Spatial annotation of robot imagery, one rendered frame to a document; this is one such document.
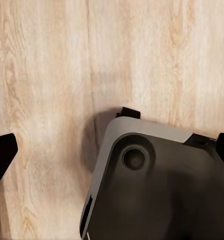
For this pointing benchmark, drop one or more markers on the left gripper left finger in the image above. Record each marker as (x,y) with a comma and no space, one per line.
(8,150)

